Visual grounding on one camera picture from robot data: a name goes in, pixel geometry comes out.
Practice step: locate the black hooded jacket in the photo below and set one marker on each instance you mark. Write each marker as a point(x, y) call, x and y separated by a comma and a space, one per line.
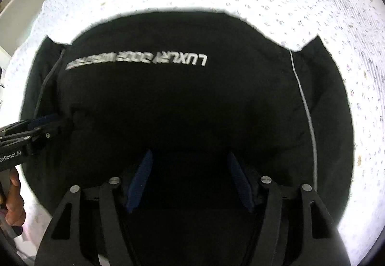
point(180, 103)

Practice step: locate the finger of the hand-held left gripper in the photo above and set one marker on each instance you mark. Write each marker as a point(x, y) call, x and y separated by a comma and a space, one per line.
point(51, 132)
point(43, 121)

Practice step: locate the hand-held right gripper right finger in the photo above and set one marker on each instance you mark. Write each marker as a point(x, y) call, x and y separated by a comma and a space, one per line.
point(240, 181)

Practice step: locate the person's left hand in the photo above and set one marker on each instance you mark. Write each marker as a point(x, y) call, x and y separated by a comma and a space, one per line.
point(15, 206)

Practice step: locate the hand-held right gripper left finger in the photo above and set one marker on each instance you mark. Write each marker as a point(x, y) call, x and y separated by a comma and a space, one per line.
point(140, 181)

